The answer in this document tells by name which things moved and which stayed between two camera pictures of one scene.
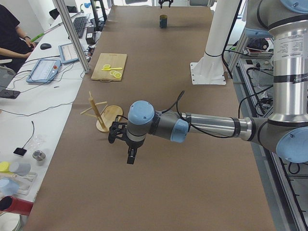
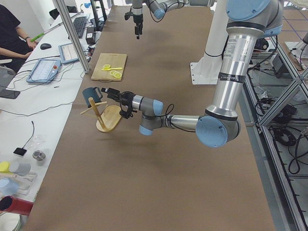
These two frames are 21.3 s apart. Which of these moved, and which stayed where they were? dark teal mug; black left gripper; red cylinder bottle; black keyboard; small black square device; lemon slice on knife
Moved: dark teal mug; black left gripper
Stayed: black keyboard; small black square device; lemon slice on knife; red cylinder bottle
